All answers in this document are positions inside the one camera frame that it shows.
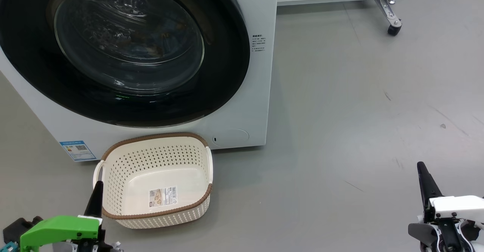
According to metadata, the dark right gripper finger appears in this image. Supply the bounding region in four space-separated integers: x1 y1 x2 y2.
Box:
417 162 444 209

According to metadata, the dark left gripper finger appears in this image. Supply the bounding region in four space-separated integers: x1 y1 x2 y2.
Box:
84 181 104 218

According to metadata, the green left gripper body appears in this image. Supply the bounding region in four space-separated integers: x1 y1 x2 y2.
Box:
20 215 101 252

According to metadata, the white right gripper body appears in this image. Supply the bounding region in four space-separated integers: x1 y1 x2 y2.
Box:
430 195 484 222

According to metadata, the round black glass washer door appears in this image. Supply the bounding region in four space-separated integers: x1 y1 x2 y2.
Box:
0 0 251 128

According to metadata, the paper label inside basket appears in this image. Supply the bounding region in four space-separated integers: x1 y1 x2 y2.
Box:
149 186 178 208

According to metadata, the cream perforated laundry basket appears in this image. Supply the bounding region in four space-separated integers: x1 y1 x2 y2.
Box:
93 132 214 229

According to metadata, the white front-load washing machine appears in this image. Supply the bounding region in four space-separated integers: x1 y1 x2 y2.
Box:
0 0 279 162

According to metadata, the blue energy label sticker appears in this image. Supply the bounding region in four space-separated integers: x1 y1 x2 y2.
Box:
59 141 97 162

